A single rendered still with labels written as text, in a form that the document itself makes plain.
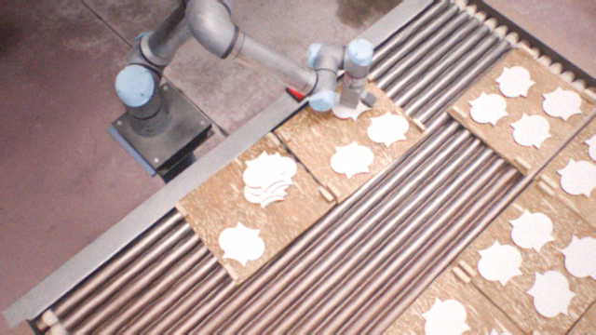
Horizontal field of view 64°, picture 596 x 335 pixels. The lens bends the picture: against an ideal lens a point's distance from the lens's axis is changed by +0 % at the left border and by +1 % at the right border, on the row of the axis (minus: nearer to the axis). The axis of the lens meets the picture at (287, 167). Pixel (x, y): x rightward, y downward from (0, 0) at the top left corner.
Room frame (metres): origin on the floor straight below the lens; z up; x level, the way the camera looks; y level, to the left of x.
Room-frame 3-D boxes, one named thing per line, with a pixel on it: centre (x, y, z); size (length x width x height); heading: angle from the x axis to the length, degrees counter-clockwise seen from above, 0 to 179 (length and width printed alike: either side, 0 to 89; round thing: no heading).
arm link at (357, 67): (0.90, -0.23, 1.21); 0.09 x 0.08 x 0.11; 80
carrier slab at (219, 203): (0.54, 0.11, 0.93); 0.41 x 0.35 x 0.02; 128
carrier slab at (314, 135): (0.79, -0.23, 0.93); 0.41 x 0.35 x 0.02; 126
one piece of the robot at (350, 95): (0.88, -0.26, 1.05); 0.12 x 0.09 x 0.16; 62
